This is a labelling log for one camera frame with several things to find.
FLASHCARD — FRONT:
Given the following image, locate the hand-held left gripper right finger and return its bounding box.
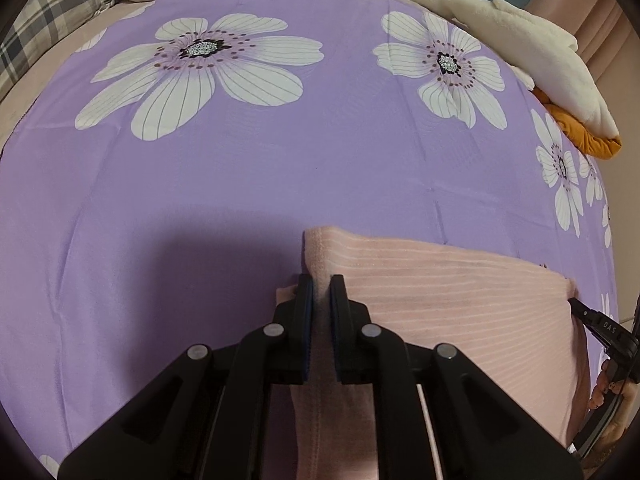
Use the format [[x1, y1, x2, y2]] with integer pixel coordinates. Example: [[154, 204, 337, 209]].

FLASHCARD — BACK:
[[328, 274, 584, 480]]

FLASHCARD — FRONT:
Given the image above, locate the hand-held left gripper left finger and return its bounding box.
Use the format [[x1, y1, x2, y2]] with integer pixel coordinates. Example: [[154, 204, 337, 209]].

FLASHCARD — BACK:
[[57, 273, 315, 480]]

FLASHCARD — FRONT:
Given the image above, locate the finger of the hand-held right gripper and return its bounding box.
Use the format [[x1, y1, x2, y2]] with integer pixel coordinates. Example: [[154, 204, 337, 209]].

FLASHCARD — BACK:
[[569, 298, 632, 358]]

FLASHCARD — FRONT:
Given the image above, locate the pink striped garment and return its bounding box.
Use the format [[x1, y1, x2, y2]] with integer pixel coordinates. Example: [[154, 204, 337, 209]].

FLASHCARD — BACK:
[[275, 226, 593, 480]]

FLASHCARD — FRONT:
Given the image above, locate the person's right forearm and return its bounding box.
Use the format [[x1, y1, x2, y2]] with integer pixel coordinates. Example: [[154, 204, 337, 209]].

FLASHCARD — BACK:
[[580, 407, 633, 473]]

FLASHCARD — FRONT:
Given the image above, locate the person's right hand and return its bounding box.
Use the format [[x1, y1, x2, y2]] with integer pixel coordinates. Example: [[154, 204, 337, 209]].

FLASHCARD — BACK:
[[589, 357, 627, 413]]

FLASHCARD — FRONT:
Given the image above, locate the purple floral bed sheet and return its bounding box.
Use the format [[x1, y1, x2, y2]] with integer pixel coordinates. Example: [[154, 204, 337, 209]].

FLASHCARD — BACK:
[[0, 0, 622, 480]]

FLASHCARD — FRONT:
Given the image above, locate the white and orange plush toy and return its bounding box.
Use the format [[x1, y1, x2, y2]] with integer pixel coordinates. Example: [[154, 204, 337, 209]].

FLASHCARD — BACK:
[[352, 0, 623, 161]]

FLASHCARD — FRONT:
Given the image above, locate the plaid pillow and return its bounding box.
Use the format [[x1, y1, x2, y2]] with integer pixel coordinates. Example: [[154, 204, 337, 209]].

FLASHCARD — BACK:
[[0, 0, 121, 93]]

